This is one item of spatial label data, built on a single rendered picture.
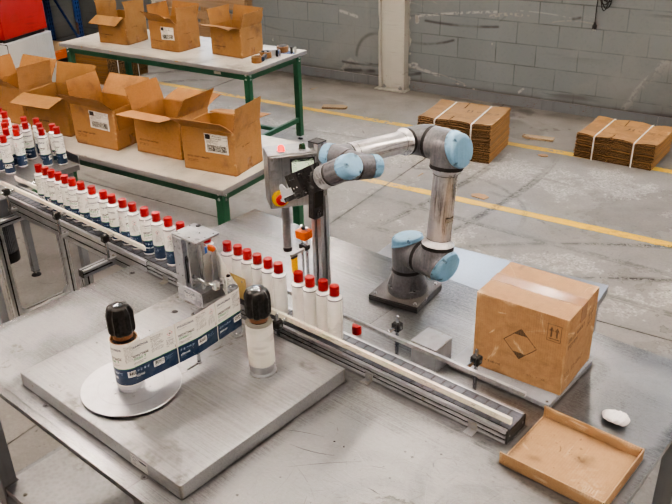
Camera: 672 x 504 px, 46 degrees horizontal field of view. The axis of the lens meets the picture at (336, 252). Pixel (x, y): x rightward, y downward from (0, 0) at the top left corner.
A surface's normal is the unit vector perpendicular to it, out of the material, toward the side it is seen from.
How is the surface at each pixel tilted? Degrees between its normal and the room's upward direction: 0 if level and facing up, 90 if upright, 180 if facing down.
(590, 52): 90
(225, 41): 90
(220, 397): 0
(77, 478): 0
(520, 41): 90
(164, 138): 90
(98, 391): 0
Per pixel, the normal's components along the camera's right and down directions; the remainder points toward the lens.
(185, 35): 0.80, 0.25
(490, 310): -0.60, 0.38
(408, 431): -0.03, -0.89
